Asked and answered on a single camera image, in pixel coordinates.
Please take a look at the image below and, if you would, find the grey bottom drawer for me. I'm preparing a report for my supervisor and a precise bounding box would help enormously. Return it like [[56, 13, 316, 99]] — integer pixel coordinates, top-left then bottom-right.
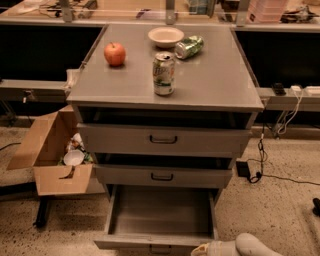
[[95, 185, 218, 256]]

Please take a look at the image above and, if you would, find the white cup in box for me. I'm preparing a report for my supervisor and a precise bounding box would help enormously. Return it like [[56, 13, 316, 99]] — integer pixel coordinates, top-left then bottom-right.
[[63, 150, 85, 166]]

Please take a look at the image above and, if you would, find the grey drawer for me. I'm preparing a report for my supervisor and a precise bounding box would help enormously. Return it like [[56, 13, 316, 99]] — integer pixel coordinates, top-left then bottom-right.
[[95, 154, 232, 188], [78, 123, 250, 158], [95, 185, 218, 256]]

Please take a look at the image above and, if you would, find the black power adapter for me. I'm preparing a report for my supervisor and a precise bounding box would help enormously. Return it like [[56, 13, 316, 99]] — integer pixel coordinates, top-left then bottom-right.
[[236, 161, 251, 179]]

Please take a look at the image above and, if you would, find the black device on rail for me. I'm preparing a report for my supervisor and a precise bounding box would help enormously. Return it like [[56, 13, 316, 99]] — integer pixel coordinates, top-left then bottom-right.
[[271, 83, 286, 96]]

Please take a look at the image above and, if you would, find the white power strip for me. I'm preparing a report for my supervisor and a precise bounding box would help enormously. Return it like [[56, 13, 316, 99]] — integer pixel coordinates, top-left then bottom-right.
[[290, 85, 320, 96]]

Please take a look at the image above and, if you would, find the black object at right edge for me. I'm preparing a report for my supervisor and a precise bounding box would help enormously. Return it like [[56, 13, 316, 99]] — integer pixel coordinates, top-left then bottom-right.
[[313, 198, 320, 216]]

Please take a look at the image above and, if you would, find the white bowl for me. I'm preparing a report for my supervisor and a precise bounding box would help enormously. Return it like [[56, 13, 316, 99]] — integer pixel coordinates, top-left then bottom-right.
[[148, 27, 184, 49]]

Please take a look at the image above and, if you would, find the lying green soda can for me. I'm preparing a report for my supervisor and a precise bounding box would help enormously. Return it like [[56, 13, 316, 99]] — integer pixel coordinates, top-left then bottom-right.
[[175, 35, 204, 60]]

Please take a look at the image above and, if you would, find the pink plastic container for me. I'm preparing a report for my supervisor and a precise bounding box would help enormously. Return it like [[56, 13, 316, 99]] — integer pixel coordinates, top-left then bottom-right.
[[247, 0, 288, 23]]

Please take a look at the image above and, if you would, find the red apple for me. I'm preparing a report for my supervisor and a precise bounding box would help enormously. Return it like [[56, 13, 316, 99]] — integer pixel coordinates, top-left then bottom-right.
[[104, 42, 126, 66]]

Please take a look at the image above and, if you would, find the cardboard box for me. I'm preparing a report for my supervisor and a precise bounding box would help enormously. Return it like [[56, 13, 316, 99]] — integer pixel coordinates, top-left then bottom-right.
[[7, 106, 96, 196]]

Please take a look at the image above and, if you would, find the grey middle drawer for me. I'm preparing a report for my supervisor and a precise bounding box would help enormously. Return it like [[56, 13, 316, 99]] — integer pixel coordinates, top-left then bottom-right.
[[95, 154, 232, 188]]

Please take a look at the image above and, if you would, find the black table leg foot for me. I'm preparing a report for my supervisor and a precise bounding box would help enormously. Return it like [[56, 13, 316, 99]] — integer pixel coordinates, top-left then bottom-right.
[[33, 196, 50, 228]]

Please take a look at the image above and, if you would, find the grey top drawer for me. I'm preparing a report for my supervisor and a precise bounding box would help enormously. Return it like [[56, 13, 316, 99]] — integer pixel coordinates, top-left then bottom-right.
[[78, 123, 250, 158]]

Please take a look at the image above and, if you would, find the black cable on floor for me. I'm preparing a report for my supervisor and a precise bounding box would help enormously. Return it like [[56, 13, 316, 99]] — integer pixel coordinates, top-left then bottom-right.
[[247, 123, 320, 187]]

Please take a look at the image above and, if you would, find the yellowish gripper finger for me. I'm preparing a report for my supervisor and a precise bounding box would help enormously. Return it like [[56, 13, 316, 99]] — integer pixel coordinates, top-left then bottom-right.
[[191, 243, 209, 256]]

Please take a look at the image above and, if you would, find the grey drawer cabinet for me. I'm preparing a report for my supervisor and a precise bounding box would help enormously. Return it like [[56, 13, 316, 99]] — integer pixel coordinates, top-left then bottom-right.
[[66, 23, 265, 204]]

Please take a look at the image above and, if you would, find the upright green soda can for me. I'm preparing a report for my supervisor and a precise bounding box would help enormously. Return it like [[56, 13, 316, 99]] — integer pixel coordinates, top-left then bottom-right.
[[153, 51, 175, 96]]

